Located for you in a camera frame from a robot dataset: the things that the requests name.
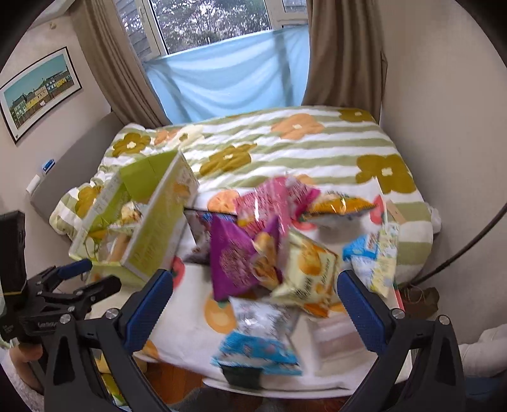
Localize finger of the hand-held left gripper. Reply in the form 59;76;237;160
27;259;93;293
37;276;122;315

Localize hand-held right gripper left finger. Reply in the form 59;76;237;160
42;268;175;412

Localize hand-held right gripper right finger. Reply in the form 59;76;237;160
337;269;466;412

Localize blue white snack packet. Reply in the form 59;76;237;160
343;222;400;299

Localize cream cookie snack packet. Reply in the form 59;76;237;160
271;230;341;318

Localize green cardboard snack box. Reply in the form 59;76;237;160
69;151;200;288

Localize white dark snack packet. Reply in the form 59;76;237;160
184;210;238;266

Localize purple snack packet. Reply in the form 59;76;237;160
210;216;284;302

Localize silver snack packet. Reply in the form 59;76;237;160
230;297;299;341

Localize bright blue snack packet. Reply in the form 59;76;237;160
212;331;302;377

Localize orange yellow snack packet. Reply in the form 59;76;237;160
299;192;377;228

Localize dark green snack packet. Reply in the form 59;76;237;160
220;362;264;391

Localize pink snack packet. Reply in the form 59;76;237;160
234;176;321;238

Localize person's left hand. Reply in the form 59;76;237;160
10;345;42;363

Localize white persimmon print cloth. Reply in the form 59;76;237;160
135;190;405;393

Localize brown bundle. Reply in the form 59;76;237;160
400;285;440;318

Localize grey headboard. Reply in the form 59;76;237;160
29;113;123;234

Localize brown paper tag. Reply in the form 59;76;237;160
384;199;405;224

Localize white fluffy cloth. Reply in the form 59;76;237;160
457;327;507;377

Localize striped floral blanket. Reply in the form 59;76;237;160
49;107;434;286

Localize brown curtain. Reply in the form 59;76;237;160
301;0;387;121
81;0;171;129

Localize light blue window cloth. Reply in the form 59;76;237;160
143;26;310;123

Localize white framed window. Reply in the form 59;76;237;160
113;0;307;62

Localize black cable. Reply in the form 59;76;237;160
410;206;507;288

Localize framed wall picture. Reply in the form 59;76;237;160
0;46;82;145

